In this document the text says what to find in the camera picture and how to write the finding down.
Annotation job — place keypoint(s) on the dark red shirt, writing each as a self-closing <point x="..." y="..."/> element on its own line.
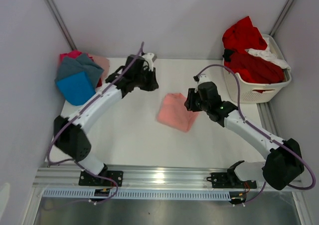
<point x="254" y="69"/>

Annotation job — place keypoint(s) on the white shirt in basket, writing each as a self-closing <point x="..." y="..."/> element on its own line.
<point x="267" y="55"/>

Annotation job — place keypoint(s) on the blue folded t shirt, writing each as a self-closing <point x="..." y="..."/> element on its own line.
<point x="77" y="89"/>

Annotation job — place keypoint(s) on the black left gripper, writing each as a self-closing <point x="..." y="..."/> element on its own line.
<point x="152" y="85"/>

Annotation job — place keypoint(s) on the white slotted cable duct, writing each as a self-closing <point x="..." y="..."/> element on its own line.
<point x="137" y="194"/>

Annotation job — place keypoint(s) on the red folded shirt in stack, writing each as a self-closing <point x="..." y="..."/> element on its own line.
<point x="99" y="84"/>

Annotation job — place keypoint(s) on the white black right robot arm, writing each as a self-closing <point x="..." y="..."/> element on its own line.
<point x="281" y="165"/>

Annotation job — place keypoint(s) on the grey blue folded shirt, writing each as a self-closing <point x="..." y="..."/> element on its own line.
<point x="82" y="63"/>

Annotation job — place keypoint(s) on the right aluminium corner post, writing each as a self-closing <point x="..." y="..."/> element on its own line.
<point x="281" y="17"/>

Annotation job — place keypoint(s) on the white laundry basket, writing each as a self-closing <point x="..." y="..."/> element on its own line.
<point x="251" y="93"/>

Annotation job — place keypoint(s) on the magenta folded shirt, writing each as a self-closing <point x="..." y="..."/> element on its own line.
<point x="73" y="54"/>

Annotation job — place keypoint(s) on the left aluminium corner post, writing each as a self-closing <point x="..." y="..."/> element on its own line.
<point x="52" y="6"/>

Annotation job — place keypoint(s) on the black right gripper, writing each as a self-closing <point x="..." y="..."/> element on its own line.
<point x="189" y="102"/>

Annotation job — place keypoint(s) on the black garment in basket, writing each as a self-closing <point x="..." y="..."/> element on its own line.
<point x="227" y="54"/>

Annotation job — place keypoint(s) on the aluminium corner post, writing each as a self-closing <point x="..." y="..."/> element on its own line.
<point x="52" y="6"/>
<point x="281" y="17"/>

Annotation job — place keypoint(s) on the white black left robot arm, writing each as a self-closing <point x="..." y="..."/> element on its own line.
<point x="70" y="133"/>

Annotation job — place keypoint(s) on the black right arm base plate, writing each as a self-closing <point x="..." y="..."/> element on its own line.
<point x="221" y="180"/>

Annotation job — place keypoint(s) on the bright red shirt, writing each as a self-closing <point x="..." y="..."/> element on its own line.
<point x="243" y="35"/>

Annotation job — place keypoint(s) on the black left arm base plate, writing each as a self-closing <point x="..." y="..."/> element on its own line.
<point x="86" y="179"/>

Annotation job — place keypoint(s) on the pale pink folded shirt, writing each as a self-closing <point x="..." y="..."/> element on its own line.
<point x="103" y="62"/>

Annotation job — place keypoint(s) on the salmon pink t shirt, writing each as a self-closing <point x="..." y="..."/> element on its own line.
<point x="173" y="113"/>

